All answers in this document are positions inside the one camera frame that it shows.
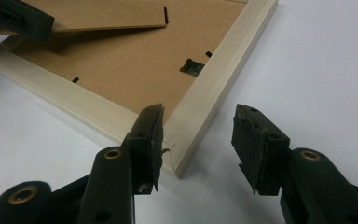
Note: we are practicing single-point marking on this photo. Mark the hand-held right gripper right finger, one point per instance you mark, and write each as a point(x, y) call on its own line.
point(258, 149)

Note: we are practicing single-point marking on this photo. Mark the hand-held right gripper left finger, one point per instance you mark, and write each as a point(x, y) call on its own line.
point(146, 149)

